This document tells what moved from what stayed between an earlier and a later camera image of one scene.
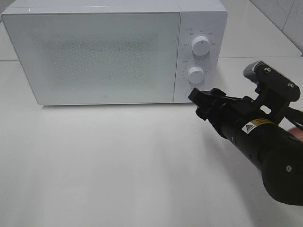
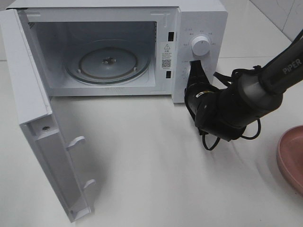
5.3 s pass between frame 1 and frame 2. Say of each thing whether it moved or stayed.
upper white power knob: stayed
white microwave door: moved
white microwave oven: stayed
